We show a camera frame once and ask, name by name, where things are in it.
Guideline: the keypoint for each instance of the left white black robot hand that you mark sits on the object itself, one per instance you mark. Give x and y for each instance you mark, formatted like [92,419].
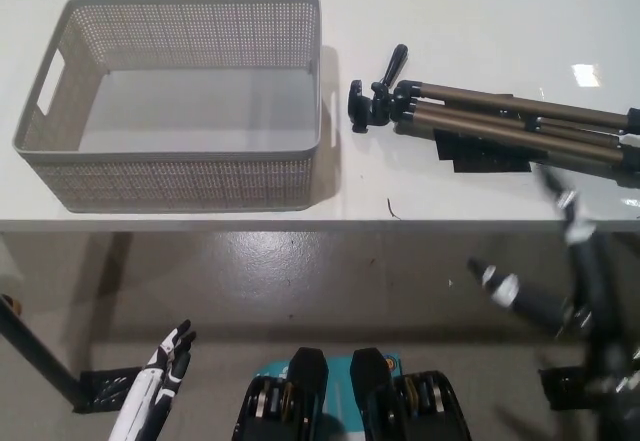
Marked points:
[155,376]

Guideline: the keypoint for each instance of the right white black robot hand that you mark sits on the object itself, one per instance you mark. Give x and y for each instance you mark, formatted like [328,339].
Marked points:
[587,281]

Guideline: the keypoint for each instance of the bronze and black camera tripod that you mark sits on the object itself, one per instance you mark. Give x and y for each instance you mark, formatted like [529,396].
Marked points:
[480,121]

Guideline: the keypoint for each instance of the left black ribbed robot block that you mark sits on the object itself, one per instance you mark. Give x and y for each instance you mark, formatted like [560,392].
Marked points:
[280,401]

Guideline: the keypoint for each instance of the black tape patch on floor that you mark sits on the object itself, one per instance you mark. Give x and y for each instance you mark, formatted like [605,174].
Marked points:
[565,386]
[112,386]

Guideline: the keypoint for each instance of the black tape patch on table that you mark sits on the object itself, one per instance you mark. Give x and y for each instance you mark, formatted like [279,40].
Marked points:
[480,161]

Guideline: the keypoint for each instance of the grey perforated plastic basket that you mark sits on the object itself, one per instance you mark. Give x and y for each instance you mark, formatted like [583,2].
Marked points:
[190,181]

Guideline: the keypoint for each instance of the small dark twig scrap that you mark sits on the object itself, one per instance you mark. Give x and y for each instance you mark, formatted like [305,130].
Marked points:
[392,210]

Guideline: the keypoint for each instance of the black metal frame leg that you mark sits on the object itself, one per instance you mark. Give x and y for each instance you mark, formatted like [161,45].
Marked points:
[35,341]

